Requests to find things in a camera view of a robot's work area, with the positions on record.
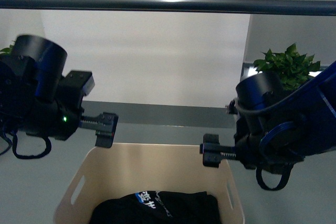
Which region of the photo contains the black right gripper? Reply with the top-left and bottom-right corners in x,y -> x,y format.
199,133 -> 304,174

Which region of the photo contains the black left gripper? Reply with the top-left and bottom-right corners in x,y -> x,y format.
19,100 -> 118,148

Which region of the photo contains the beige plastic laundry hamper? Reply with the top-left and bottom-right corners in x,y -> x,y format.
53,143 -> 245,223

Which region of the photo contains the black printed t-shirt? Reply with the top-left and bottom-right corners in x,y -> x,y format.
89,191 -> 222,223

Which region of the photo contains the right green potted plant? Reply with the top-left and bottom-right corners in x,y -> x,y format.
253,43 -> 321,91

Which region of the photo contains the green potted plant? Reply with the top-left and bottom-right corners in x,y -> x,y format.
253,43 -> 321,91
0,40 -> 16,56

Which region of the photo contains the left green potted plant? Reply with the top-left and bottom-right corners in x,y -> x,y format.
0,40 -> 16,56

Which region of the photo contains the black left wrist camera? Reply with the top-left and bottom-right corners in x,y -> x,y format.
57,70 -> 95,108

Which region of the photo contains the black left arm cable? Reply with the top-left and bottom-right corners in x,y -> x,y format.
0,121 -> 52,159

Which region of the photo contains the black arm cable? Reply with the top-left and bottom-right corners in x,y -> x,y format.
256,161 -> 294,191
0,121 -> 52,159

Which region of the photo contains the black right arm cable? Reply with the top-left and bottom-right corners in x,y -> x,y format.
256,161 -> 294,191

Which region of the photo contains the dark grey hanger rail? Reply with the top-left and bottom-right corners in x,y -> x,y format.
1,0 -> 335,16

